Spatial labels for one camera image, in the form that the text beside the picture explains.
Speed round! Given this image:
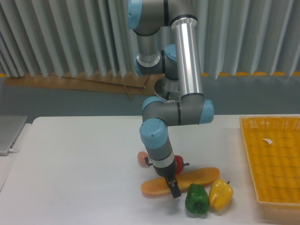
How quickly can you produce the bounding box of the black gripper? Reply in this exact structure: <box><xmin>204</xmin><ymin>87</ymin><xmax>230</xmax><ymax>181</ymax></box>
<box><xmin>153</xmin><ymin>161</ymin><xmax>181</xmax><ymax>198</ymax></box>

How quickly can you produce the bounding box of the long orange bread loaf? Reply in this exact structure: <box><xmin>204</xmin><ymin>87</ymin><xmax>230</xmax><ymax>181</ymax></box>
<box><xmin>141</xmin><ymin>167</ymin><xmax>220</xmax><ymax>196</ymax></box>

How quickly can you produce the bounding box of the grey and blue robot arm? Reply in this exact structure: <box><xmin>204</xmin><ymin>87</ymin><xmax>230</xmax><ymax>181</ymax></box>
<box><xmin>127</xmin><ymin>0</ymin><xmax>214</xmax><ymax>198</ymax></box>

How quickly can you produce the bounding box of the yellow woven basket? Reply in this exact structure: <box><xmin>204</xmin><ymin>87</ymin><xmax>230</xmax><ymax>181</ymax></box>
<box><xmin>240</xmin><ymin>116</ymin><xmax>300</xmax><ymax>208</ymax></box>

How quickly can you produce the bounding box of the red bell pepper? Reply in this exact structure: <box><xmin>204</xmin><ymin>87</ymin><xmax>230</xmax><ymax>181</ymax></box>
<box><xmin>175</xmin><ymin>155</ymin><xmax>189</xmax><ymax>174</ymax></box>

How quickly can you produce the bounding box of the green bell pepper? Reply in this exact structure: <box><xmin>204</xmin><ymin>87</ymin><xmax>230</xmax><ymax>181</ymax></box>
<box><xmin>185</xmin><ymin>183</ymin><xmax>209</xmax><ymax>214</ymax></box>

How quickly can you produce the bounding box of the brown egg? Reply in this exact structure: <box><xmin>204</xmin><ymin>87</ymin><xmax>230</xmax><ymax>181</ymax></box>
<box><xmin>137</xmin><ymin>151</ymin><xmax>149</xmax><ymax>167</ymax></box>

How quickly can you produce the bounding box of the yellow bell pepper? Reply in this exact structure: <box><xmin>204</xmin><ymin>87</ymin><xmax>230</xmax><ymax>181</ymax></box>
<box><xmin>209</xmin><ymin>179</ymin><xmax>233</xmax><ymax>211</ymax></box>

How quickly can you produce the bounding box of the brown cardboard sheet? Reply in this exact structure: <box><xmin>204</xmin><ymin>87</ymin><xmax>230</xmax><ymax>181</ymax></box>
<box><xmin>4</xmin><ymin>71</ymin><xmax>164</xmax><ymax>99</ymax></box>

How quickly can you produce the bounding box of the white paper scrap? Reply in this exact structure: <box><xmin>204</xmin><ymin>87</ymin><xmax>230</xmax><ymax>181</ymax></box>
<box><xmin>262</xmin><ymin>138</ymin><xmax>273</xmax><ymax>145</ymax></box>

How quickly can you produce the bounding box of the silver laptop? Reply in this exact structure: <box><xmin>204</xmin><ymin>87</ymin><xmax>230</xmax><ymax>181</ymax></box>
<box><xmin>0</xmin><ymin>115</ymin><xmax>27</xmax><ymax>156</ymax></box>

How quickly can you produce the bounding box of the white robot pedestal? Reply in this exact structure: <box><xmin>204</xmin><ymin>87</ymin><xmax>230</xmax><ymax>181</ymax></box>
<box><xmin>154</xmin><ymin>76</ymin><xmax>181</xmax><ymax>103</ymax></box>

